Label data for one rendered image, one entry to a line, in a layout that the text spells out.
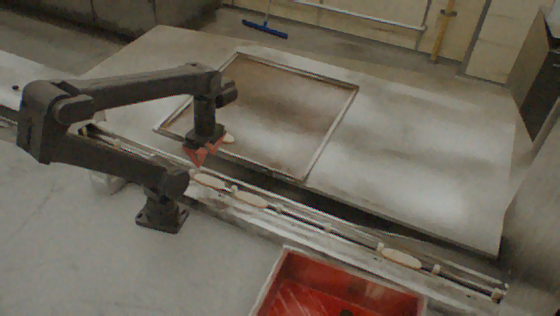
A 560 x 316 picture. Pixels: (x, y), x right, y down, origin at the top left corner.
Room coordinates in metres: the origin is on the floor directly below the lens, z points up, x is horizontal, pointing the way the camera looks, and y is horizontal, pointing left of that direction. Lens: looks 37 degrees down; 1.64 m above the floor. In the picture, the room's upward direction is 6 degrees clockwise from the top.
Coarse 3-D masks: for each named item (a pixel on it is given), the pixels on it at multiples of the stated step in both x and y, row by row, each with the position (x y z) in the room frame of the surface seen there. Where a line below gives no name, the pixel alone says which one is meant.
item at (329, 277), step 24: (288, 264) 0.63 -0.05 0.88; (312, 264) 0.61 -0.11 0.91; (336, 264) 0.61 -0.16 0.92; (264, 288) 0.52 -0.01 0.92; (312, 288) 0.61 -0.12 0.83; (336, 288) 0.59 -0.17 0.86; (360, 288) 0.58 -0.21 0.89; (384, 288) 0.56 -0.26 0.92; (408, 288) 0.56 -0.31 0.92; (264, 312) 0.50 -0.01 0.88; (384, 312) 0.56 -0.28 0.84; (408, 312) 0.54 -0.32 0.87
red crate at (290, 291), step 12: (288, 288) 0.60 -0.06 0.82; (300, 288) 0.61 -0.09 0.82; (276, 300) 0.57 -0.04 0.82; (288, 300) 0.57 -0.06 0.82; (300, 300) 0.58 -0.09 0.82; (312, 300) 0.58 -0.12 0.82; (324, 300) 0.58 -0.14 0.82; (336, 300) 0.59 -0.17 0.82; (276, 312) 0.54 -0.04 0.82; (288, 312) 0.54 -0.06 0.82; (300, 312) 0.54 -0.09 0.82; (312, 312) 0.55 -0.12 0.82; (324, 312) 0.55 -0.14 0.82; (336, 312) 0.55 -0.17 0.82; (360, 312) 0.56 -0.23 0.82; (372, 312) 0.56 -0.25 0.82
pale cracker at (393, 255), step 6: (384, 252) 0.72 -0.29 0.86; (390, 252) 0.72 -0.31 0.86; (396, 252) 0.72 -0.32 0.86; (402, 252) 0.72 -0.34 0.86; (390, 258) 0.70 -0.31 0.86; (396, 258) 0.70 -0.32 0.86; (402, 258) 0.70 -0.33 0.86; (408, 258) 0.70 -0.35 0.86; (414, 258) 0.71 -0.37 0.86; (402, 264) 0.69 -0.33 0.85; (408, 264) 0.69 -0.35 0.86; (414, 264) 0.69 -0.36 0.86; (420, 264) 0.69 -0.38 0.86
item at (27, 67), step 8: (0, 56) 1.63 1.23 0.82; (8, 56) 1.64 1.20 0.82; (16, 56) 1.65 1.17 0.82; (0, 64) 1.56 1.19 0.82; (8, 64) 1.57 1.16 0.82; (16, 64) 1.58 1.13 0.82; (24, 64) 1.58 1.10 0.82; (32, 64) 1.59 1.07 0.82; (24, 72) 1.51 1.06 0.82; (32, 72) 1.52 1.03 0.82; (40, 72) 1.53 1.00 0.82; (48, 72) 1.54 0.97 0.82; (56, 72) 1.54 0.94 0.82; (64, 72) 1.55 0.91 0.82; (0, 128) 1.11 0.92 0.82
